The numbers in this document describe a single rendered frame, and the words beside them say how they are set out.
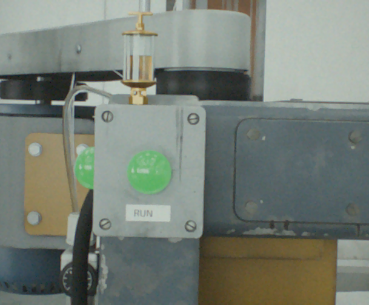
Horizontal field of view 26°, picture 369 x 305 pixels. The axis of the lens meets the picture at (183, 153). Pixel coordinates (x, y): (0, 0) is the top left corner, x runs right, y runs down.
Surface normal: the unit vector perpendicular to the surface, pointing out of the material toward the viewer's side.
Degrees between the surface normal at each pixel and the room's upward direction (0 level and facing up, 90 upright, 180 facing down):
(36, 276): 94
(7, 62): 90
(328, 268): 90
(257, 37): 90
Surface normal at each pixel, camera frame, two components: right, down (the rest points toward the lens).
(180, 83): -0.46, 0.04
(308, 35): 0.01, 0.05
